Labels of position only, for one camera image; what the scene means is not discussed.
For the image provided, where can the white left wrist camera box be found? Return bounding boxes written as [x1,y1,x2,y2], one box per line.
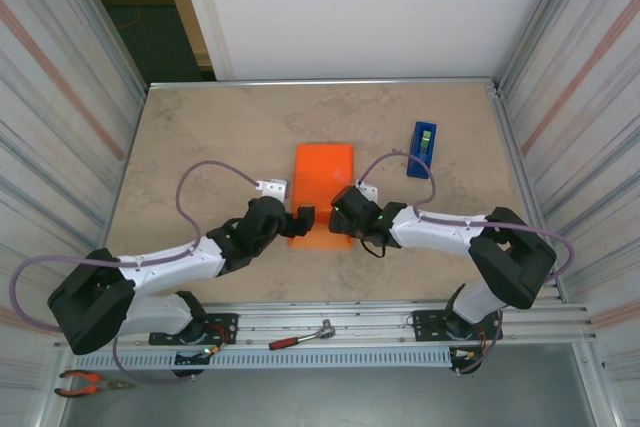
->
[256,176,291,201]

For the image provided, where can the orange-handled pliers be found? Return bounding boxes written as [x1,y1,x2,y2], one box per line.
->
[53,369,126,398]

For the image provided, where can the thin aluminium frame rail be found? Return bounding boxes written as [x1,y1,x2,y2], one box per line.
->
[147,77,501,94]

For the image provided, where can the wide aluminium frame rail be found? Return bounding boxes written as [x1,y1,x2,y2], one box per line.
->
[53,300,599,348]

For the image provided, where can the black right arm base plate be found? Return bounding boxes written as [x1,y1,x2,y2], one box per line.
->
[412,307,504,343]

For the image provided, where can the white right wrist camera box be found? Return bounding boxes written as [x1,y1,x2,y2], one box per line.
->
[354,180,381,201]

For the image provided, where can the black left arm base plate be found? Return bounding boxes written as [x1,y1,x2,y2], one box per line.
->
[148,312,239,347]

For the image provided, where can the orange cord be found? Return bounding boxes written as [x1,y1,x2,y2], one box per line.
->
[116,5,140,31]

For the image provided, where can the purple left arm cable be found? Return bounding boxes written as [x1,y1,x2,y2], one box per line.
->
[10,160,264,386]

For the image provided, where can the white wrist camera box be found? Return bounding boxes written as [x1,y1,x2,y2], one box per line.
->
[256,176,291,201]
[354,180,381,201]

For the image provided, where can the blue tape dispenser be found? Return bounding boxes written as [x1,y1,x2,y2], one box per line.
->
[406,120,438,180]

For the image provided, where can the white slotted cable duct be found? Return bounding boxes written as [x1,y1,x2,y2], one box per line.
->
[72,346,454,371]

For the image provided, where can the beige door frame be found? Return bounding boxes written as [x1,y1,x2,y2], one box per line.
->
[153,0,214,71]

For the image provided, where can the red-handled ratchet wrench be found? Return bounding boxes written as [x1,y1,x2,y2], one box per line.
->
[268,318,338,352]

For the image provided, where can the slanted aluminium frame rail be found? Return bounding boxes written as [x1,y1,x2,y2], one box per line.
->
[487,79,569,304]

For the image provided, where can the orange wrapping paper sheet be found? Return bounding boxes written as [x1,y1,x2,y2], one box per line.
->
[287,143,357,252]

